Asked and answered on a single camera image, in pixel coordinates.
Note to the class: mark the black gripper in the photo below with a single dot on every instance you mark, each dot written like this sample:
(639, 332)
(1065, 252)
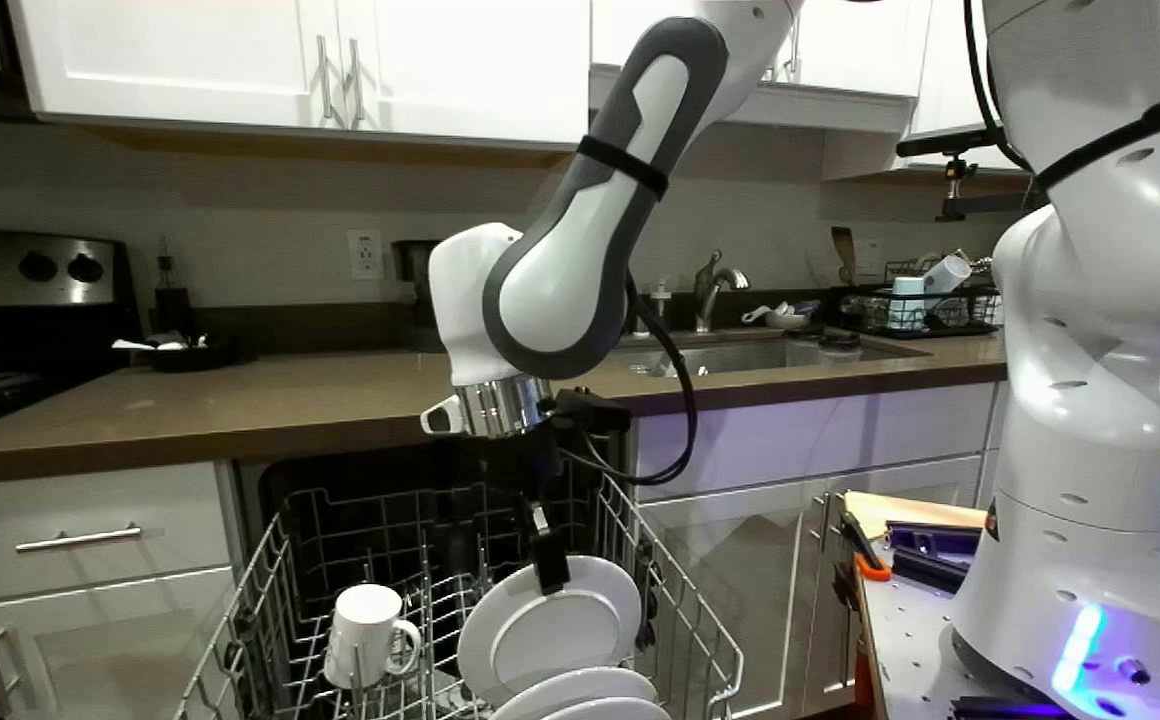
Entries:
(573, 442)

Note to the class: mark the white round plate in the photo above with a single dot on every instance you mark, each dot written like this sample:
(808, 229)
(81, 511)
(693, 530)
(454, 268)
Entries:
(517, 633)

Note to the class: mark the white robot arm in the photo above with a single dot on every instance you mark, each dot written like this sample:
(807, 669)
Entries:
(1065, 583)

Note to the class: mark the white plate in rack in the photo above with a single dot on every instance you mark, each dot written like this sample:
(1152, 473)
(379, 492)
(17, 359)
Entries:
(569, 688)
(613, 709)

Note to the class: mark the white mug in rack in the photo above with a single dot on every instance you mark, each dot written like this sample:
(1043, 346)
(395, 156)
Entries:
(369, 636)

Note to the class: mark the black coffee maker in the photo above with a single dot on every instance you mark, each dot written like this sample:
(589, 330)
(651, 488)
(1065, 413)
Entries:
(414, 273)

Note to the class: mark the stainless steel sink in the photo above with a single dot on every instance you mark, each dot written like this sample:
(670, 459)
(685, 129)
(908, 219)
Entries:
(745, 353)

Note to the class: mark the chrome sink faucet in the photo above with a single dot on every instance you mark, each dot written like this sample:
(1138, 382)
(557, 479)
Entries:
(714, 277)

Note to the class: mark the white cabinet under sink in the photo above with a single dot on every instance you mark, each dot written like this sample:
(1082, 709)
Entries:
(738, 518)

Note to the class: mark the black dish drying rack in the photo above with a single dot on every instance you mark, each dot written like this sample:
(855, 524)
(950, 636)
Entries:
(887, 314)

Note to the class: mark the white lower drawer cabinet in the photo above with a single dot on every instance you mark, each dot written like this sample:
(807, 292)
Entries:
(110, 589)

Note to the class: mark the black bottle by stove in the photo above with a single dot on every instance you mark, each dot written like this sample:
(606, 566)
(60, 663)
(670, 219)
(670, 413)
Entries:
(172, 308)

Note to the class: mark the black dish on counter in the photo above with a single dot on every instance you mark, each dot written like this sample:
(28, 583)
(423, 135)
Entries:
(181, 353)

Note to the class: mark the white upper cabinets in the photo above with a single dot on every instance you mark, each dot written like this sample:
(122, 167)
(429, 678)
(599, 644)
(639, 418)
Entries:
(480, 70)

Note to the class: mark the metal wire dishwasher rack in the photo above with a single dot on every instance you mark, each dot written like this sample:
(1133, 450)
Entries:
(442, 551)

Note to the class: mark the black orange handled tool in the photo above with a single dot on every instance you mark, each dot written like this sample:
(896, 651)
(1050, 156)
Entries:
(869, 566)

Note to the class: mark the white wall outlet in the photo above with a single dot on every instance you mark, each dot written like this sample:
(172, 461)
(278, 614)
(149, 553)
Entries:
(364, 252)

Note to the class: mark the black camera on stand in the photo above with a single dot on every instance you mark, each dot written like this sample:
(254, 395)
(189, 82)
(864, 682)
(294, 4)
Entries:
(953, 149)

